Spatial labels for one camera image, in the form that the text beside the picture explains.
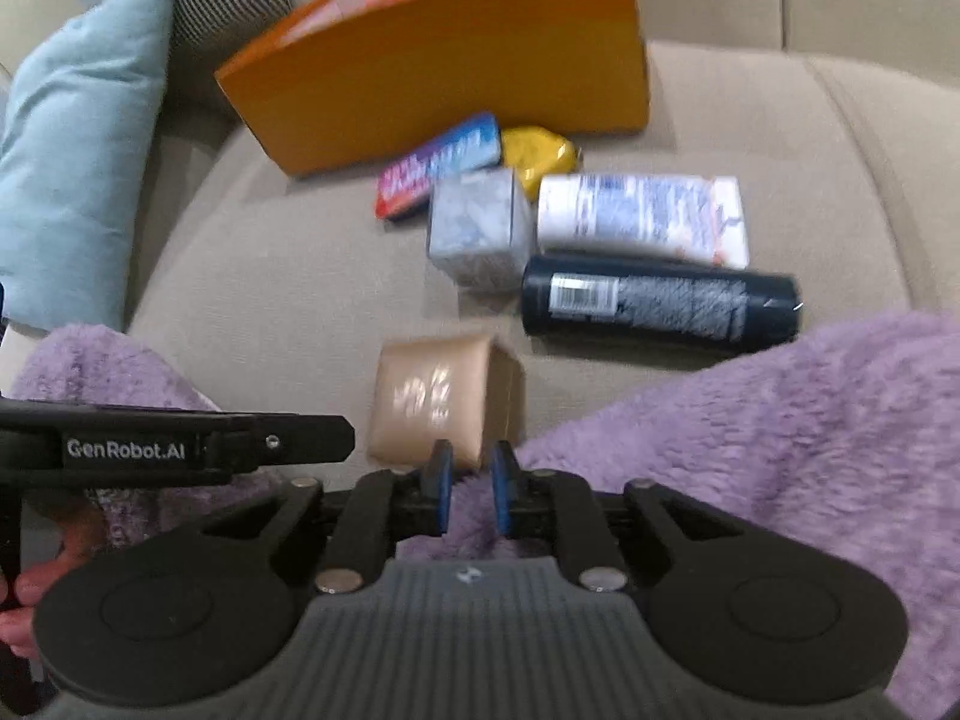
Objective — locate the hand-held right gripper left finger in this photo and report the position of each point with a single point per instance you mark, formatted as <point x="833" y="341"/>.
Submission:
<point x="442" y="491"/>

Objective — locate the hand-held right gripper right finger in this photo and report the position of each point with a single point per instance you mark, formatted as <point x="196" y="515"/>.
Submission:
<point x="501" y="495"/>

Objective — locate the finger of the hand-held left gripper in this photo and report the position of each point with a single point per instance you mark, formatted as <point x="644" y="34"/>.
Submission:
<point x="300" y="439"/>

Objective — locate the tan cardboard box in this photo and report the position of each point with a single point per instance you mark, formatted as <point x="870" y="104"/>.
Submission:
<point x="431" y="397"/>

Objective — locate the orange cardboard box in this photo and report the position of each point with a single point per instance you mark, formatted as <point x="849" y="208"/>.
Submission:
<point x="450" y="67"/>

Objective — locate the person's left hand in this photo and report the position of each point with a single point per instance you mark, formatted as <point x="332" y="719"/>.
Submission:
<point x="41" y="589"/>

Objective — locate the beige sofa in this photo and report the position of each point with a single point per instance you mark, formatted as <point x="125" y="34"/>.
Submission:
<point x="300" y="277"/>

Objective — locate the dark blue spray can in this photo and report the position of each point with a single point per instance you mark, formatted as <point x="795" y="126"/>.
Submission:
<point x="660" y="307"/>

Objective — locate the purple fleece cloth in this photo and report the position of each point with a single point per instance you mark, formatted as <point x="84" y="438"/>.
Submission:
<point x="750" y="450"/>

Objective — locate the silver grey box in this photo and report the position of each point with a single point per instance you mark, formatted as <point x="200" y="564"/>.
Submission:
<point x="480" y="229"/>

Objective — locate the light blue pillow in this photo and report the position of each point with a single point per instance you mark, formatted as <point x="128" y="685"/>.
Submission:
<point x="82" y="150"/>

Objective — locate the white tube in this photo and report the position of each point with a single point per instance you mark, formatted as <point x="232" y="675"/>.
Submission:
<point x="637" y="217"/>

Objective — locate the yellow tape measure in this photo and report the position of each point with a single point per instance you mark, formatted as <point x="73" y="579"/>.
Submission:
<point x="536" y="154"/>

